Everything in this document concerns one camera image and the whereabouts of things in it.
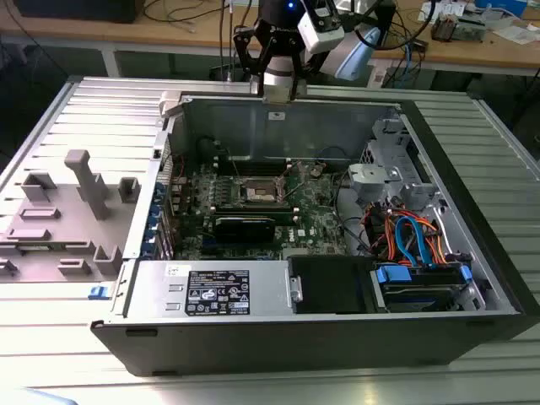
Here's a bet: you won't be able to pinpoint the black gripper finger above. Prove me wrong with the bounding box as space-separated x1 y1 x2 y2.
233 24 271 99
289 40 308 102

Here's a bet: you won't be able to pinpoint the silver CPU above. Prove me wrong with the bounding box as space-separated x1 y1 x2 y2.
262 86 297 105

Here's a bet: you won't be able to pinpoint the wire locking lever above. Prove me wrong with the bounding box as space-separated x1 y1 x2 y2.
279 163 298 203
227 146 244 182

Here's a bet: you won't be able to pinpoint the metal socket cover frame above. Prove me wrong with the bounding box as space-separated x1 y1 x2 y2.
272 172 296 203

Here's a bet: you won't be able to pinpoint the RAM slot white clips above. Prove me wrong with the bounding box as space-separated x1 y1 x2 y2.
213 165 293 171
213 157 293 164

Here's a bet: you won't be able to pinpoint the metal CPU socket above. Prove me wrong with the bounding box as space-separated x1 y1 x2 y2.
236 174 292 208

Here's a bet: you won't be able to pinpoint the green motherboard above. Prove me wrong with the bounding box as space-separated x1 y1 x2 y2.
170 156 354 261

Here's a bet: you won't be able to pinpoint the silver perforated drive cage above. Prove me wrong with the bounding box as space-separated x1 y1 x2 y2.
348 117 444 212

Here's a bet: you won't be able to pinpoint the black upright box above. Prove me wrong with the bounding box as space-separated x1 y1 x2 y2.
367 0 397 37

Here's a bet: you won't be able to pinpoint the black graphics card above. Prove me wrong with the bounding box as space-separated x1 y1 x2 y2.
213 217 276 245

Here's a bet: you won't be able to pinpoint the copper heat sink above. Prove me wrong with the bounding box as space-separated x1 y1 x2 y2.
430 12 456 42

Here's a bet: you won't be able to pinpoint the white box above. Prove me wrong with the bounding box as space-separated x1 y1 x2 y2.
421 0 465 16

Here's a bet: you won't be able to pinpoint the wooden desk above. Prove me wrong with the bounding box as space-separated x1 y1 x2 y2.
0 0 540 71

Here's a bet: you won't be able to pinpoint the black flat box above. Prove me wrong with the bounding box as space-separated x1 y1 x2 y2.
14 0 138 24

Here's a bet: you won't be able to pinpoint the grey electronic device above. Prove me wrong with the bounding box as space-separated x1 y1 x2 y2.
455 16 494 42

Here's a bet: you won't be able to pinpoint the hard disk in blue carrier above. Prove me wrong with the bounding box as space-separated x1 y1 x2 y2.
370 262 476 314

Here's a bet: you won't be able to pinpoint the blue box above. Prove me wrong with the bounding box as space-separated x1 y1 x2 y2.
474 0 528 18

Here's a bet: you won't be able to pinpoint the white paper sheets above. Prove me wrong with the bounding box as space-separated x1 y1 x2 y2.
493 24 540 46

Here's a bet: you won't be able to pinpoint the silver power supply unit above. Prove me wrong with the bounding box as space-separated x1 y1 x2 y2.
124 259 293 321

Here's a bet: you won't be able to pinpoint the grey parts rack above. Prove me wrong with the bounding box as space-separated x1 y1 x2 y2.
0 149 143 284

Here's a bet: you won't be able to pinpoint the black open PC case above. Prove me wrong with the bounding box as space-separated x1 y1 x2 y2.
90 93 540 379

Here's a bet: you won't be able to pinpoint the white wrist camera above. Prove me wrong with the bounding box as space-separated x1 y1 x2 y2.
297 0 346 55

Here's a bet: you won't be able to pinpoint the blue hanging cable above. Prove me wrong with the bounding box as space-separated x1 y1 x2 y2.
402 35 419 88

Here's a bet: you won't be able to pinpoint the thick black cable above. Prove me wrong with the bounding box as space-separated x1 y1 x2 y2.
331 175 372 258

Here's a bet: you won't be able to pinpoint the red orange power wires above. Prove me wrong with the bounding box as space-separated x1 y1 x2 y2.
360 203 400 259

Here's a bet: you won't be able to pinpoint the blue wire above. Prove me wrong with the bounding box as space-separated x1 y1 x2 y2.
394 213 436 269

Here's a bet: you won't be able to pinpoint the orange wire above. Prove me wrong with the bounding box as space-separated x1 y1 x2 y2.
415 213 456 267

